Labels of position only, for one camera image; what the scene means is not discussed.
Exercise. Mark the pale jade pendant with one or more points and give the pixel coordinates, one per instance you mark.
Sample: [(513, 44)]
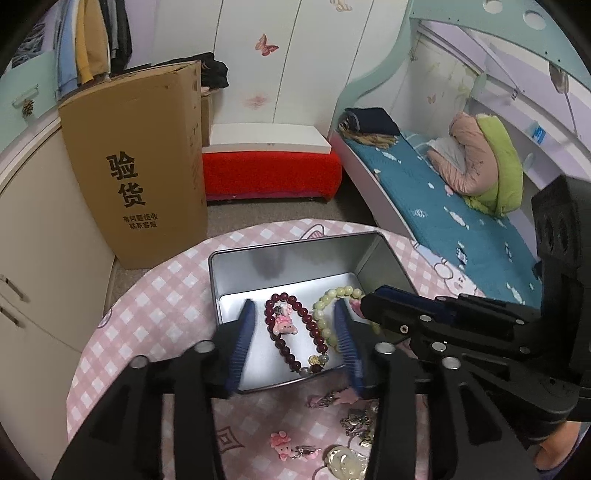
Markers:
[(344, 459)]

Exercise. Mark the pink checked tablecloth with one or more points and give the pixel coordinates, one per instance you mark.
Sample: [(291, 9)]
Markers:
[(161, 300)]

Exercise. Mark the white panelled wardrobe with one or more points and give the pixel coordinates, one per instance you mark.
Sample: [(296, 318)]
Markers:
[(277, 83)]

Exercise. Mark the teal bunk bed frame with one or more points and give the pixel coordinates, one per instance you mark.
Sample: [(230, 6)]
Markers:
[(461, 37)]

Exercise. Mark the person's right hand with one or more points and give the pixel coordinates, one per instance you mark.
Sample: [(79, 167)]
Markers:
[(558, 443)]

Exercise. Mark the pine cone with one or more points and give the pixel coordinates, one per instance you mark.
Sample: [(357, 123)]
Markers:
[(28, 109)]

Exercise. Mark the folded dark clothes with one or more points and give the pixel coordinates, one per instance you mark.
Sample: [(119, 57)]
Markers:
[(371, 120)]

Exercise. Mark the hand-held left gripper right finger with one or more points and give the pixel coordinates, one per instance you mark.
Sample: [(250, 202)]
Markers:
[(348, 353)]

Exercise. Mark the silver tin box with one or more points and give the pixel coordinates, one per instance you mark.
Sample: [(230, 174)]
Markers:
[(295, 263)]

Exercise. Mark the pink butterfly sticker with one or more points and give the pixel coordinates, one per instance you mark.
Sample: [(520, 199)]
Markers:
[(267, 45)]

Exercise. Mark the beige cabinet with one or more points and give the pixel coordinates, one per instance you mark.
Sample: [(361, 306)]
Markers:
[(46, 240)]

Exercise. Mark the pink and green quilt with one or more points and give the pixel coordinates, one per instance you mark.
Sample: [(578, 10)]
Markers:
[(494, 166)]

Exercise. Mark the teal patterned bed sheet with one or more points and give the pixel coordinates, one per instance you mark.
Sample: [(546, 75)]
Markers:
[(415, 184)]

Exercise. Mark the teal drawer unit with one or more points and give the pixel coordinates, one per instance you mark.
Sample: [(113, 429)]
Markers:
[(32, 74)]

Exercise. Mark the hanging dark jackets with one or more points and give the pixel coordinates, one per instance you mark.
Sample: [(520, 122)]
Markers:
[(117, 32)]

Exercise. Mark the folded tan garment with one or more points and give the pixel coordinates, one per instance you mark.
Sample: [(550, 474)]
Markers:
[(369, 140)]

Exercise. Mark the small blue box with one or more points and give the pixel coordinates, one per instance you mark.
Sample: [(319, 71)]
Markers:
[(538, 133)]

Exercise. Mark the red bench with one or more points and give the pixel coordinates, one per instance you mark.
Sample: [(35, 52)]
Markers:
[(272, 175)]

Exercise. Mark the white board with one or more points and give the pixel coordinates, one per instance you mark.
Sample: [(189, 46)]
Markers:
[(268, 136)]

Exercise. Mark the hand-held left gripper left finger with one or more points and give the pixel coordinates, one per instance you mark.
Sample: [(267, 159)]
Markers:
[(242, 344)]

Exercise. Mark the hanging yellow jacket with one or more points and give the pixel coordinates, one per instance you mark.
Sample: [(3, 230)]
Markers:
[(92, 41)]

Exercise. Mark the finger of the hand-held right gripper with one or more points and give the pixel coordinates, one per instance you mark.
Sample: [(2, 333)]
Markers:
[(392, 318), (415, 300)]

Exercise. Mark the hanging light blue jacket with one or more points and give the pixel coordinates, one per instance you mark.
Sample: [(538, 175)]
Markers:
[(67, 46)]

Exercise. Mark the tall cardboard box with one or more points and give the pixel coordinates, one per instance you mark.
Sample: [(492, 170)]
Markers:
[(138, 161)]

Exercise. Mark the black clothes heap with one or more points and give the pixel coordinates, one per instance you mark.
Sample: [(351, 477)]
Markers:
[(213, 71)]

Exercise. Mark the metal jewelry pile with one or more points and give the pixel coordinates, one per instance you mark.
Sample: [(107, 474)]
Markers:
[(358, 422)]

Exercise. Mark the white pillow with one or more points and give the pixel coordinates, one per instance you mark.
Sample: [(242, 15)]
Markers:
[(447, 151)]

